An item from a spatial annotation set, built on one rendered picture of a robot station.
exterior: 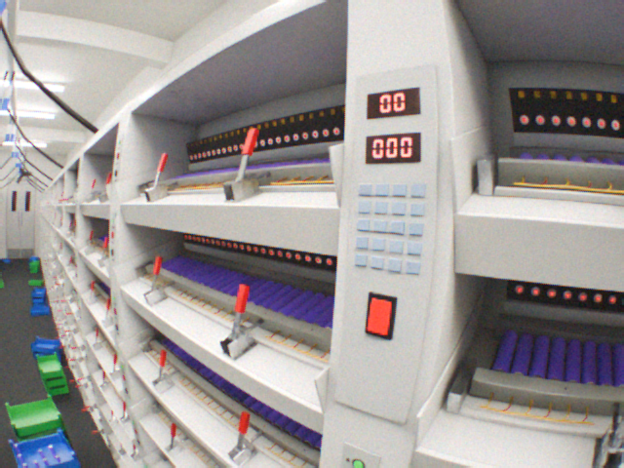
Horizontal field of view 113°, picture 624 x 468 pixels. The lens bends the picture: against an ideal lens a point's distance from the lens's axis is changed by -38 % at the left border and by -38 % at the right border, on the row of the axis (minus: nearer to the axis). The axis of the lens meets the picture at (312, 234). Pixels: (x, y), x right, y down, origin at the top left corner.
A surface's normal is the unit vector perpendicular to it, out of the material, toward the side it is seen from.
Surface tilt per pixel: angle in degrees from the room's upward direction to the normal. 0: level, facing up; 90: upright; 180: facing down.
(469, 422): 21
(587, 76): 90
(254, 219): 110
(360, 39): 90
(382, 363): 90
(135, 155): 90
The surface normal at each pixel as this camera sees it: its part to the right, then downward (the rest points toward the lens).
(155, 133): 0.76, 0.08
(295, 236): -0.62, 0.35
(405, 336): -0.64, 0.00
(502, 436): -0.17, -0.93
